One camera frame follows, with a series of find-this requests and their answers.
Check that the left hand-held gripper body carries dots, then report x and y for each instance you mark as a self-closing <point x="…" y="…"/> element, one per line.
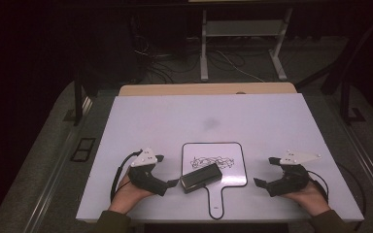
<point x="147" y="179"/>

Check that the black floor socket frame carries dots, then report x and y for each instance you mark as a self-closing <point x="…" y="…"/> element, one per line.
<point x="83" y="149"/>

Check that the black whiteboard eraser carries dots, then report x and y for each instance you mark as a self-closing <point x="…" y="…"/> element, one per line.
<point x="200" y="178"/>

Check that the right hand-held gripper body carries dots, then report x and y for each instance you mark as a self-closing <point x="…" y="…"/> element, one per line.
<point x="291" y="183"/>

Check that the person's right hand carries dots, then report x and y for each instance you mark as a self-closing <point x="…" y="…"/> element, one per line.
<point x="312" y="197"/>

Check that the black metal stand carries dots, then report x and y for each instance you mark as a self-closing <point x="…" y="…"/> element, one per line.
<point x="345" y="81"/>
<point x="77" y="97"/>

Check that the person's left hand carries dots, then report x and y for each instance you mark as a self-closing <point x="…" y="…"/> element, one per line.
<point x="128" y="195"/>

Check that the white metal stand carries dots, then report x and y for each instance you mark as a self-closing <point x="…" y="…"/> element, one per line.
<point x="243" y="28"/>

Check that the wooden table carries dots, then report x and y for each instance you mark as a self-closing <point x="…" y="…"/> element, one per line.
<point x="207" y="89"/>

